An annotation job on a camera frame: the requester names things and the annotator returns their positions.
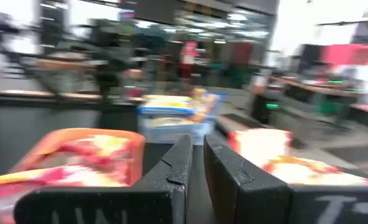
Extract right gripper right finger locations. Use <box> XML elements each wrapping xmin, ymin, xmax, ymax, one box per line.
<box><xmin>204</xmin><ymin>134</ymin><xmax>368</xmax><ymax>224</ymax></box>

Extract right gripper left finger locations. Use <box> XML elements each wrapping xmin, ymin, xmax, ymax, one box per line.
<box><xmin>13</xmin><ymin>134</ymin><xmax>193</xmax><ymax>224</ymax></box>

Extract pink Maruchan ramen packet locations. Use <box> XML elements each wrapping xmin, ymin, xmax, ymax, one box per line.
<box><xmin>0</xmin><ymin>164</ymin><xmax>133</xmax><ymax>224</ymax></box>
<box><xmin>35</xmin><ymin>134</ymin><xmax>135</xmax><ymax>175</ymax></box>

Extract orange plastic bin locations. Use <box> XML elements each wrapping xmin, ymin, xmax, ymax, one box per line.
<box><xmin>0</xmin><ymin>127</ymin><xmax>146</xmax><ymax>224</ymax></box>

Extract translucent grey plastic bin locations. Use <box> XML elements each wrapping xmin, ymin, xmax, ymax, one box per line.
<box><xmin>136</xmin><ymin>116</ymin><xmax>217</xmax><ymax>146</ymax></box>

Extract blue Maruchan ramen packet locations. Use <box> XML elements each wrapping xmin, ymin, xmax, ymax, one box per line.
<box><xmin>137</xmin><ymin>94</ymin><xmax>196</xmax><ymax>116</ymax></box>
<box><xmin>191</xmin><ymin>88</ymin><xmax>228</xmax><ymax>124</ymax></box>

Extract black computer tower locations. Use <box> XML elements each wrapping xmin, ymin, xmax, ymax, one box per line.
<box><xmin>250</xmin><ymin>90</ymin><xmax>284</xmax><ymax>125</ymax></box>

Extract black table mat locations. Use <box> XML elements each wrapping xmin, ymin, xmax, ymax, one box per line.
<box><xmin>0</xmin><ymin>99</ymin><xmax>234</xmax><ymax>224</ymax></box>

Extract wooden desk grey legs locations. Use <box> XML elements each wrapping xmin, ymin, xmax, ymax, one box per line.
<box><xmin>270</xmin><ymin>74</ymin><xmax>368</xmax><ymax>131</ymax></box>

